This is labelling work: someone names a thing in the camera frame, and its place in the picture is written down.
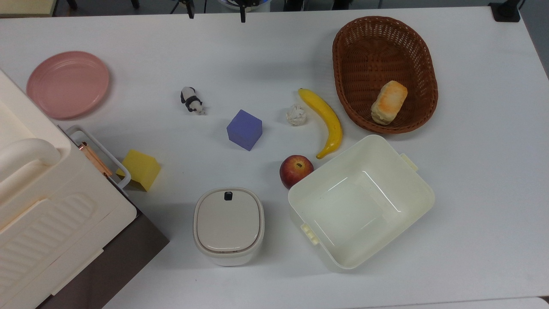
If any beige trash can lid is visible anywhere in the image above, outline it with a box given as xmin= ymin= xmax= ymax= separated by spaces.
xmin=195 ymin=189 xmax=263 ymax=254

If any beige trash can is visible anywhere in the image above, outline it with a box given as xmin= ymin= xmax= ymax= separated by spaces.
xmin=193 ymin=188 xmax=265 ymax=267

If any panda toy figure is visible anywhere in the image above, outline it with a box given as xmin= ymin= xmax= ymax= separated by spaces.
xmin=180 ymin=87 xmax=205 ymax=115

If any crumpled white paper ball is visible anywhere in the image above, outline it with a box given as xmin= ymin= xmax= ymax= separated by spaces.
xmin=286 ymin=104 xmax=307 ymax=127

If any purple foam cube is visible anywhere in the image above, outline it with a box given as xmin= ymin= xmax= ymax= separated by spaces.
xmin=226 ymin=109 xmax=263 ymax=151

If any brown wicker basket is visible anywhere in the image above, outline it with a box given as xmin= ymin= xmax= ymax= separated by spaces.
xmin=332 ymin=16 xmax=439 ymax=134

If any yellow banana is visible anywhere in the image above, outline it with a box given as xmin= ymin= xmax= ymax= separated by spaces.
xmin=298 ymin=88 xmax=343 ymax=160

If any red apple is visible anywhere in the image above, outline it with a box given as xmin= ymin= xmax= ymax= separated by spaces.
xmin=280 ymin=155 xmax=314 ymax=190

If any toasted bread loaf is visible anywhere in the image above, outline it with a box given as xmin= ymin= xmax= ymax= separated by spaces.
xmin=371 ymin=80 xmax=408 ymax=126

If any yellow foam cube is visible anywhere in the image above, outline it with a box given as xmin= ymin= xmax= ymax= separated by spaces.
xmin=116 ymin=149 xmax=162 ymax=192

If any pink plate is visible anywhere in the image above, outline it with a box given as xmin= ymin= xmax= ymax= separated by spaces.
xmin=27 ymin=51 xmax=110 ymax=120

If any copper latch bar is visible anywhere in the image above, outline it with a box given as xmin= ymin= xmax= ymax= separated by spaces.
xmin=78 ymin=142 xmax=113 ymax=177

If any beige side table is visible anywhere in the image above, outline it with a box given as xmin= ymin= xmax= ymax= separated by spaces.
xmin=0 ymin=0 xmax=57 ymax=18

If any white plastic storage box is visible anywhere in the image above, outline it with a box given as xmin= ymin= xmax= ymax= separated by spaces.
xmin=287 ymin=135 xmax=435 ymax=270

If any cream plastic cabinet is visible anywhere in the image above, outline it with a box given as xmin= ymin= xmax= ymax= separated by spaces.
xmin=0 ymin=69 xmax=138 ymax=309

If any white drawer handle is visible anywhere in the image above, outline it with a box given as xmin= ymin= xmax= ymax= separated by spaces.
xmin=65 ymin=125 xmax=131 ymax=190

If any black table clamp mount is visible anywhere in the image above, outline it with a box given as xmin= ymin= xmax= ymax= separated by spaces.
xmin=488 ymin=0 xmax=522 ymax=23

